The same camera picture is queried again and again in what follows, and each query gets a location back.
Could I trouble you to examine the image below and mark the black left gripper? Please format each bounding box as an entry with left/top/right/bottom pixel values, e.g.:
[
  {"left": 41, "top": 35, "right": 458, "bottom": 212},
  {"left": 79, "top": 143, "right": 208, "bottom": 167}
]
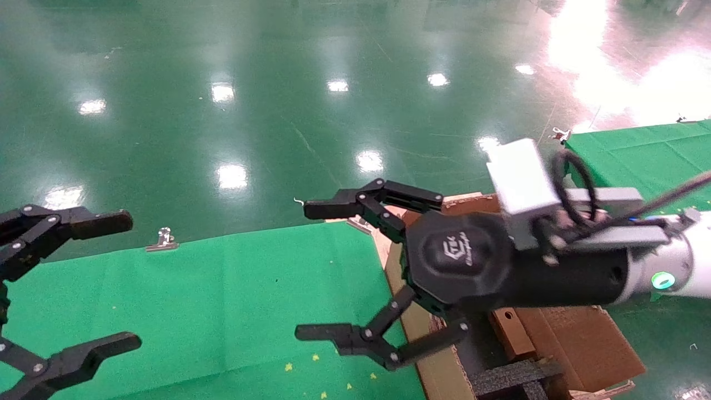
[{"left": 0, "top": 206, "right": 143, "bottom": 400}]

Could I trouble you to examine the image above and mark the black camera cable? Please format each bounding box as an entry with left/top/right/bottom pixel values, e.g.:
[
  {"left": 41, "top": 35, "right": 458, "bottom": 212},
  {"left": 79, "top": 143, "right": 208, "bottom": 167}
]
[{"left": 549, "top": 149, "right": 711, "bottom": 241}]

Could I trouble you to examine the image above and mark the black foam insert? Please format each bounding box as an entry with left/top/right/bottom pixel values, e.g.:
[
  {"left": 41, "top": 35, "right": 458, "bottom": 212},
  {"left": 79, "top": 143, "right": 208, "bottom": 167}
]
[{"left": 471, "top": 357, "right": 565, "bottom": 400}]

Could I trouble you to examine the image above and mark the small green table cloth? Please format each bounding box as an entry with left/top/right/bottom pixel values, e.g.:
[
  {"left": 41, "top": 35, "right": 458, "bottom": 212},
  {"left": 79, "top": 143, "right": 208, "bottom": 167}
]
[{"left": 561, "top": 119, "right": 711, "bottom": 303}]

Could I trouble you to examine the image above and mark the large open cardboard carton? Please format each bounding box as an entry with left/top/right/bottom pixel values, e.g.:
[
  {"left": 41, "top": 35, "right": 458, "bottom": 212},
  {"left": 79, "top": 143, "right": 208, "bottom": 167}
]
[{"left": 371, "top": 192, "right": 648, "bottom": 400}]

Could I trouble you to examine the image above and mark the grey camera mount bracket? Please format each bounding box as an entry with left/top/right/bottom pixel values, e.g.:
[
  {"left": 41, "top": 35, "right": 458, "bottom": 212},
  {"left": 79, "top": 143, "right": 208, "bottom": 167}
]
[{"left": 555, "top": 186, "right": 702, "bottom": 254}]

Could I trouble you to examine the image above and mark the small brown cardboard box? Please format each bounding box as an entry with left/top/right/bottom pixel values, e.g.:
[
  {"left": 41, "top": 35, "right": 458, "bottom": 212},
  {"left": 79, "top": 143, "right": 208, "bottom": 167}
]
[{"left": 489, "top": 308, "right": 537, "bottom": 362}]

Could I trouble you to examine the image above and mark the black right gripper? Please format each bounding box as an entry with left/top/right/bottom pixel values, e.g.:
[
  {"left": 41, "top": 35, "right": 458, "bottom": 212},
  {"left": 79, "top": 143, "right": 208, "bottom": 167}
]
[{"left": 294, "top": 178, "right": 632, "bottom": 372}]

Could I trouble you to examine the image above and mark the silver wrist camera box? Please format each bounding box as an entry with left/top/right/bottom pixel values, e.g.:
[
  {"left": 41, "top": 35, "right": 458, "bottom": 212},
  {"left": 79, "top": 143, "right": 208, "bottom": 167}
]
[{"left": 486, "top": 138, "right": 562, "bottom": 251}]

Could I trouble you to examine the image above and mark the large green table cloth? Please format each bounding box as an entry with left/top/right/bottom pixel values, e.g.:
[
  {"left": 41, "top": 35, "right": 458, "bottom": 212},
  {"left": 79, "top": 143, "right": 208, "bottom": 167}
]
[{"left": 0, "top": 221, "right": 428, "bottom": 400}]

